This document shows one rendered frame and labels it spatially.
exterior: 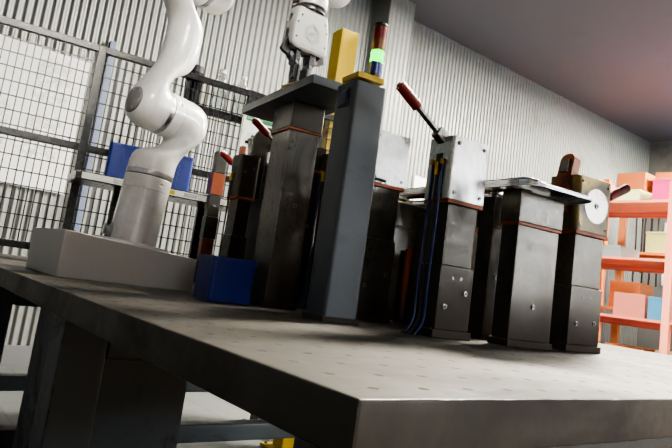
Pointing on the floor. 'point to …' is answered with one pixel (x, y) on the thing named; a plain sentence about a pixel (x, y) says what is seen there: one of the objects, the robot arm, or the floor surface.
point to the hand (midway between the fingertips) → (299, 75)
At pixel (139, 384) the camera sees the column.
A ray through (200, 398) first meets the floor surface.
